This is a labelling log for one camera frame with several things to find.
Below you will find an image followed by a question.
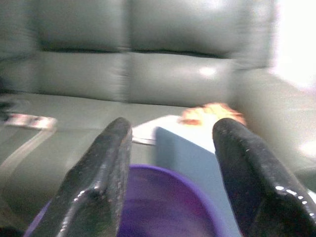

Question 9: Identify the white box table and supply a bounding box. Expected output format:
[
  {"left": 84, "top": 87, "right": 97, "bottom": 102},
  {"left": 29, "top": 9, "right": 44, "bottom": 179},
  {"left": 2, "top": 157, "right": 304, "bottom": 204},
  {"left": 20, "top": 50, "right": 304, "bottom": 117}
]
[{"left": 131, "top": 114, "right": 238, "bottom": 237}]

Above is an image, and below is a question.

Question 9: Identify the orange crumpled trash wrapper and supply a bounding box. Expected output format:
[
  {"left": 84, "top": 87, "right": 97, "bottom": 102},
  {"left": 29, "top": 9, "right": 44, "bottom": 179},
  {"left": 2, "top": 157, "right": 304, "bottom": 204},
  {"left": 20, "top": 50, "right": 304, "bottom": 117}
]
[{"left": 178, "top": 102, "right": 246, "bottom": 126}]

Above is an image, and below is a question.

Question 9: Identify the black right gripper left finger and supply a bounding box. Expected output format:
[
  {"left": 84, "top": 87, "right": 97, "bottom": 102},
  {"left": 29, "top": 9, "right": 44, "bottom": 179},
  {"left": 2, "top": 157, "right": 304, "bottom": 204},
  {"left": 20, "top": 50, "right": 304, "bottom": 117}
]
[{"left": 31, "top": 117, "right": 133, "bottom": 237}]

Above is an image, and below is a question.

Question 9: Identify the purple plastic rubbish bin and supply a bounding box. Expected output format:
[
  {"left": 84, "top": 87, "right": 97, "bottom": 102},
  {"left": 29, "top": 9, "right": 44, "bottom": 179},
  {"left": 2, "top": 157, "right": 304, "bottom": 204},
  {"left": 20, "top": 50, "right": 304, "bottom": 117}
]
[{"left": 23, "top": 163, "right": 227, "bottom": 237}]

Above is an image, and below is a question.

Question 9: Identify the grey leather sofa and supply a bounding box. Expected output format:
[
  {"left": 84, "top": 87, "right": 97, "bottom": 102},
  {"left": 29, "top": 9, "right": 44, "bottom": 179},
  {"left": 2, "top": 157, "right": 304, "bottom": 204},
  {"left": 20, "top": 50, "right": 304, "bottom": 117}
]
[{"left": 0, "top": 0, "right": 316, "bottom": 230}]

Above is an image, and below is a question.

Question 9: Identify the white remote control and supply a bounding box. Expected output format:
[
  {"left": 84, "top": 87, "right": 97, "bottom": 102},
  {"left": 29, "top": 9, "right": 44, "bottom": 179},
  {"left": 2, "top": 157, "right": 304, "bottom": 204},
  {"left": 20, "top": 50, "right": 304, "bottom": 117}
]
[{"left": 4, "top": 113, "right": 58, "bottom": 130}]

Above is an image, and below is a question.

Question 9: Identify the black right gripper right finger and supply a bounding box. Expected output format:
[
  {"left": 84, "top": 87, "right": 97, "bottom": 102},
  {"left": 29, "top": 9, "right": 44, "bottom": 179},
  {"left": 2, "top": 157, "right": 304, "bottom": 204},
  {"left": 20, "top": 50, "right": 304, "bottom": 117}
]
[{"left": 212, "top": 118, "right": 316, "bottom": 237}]

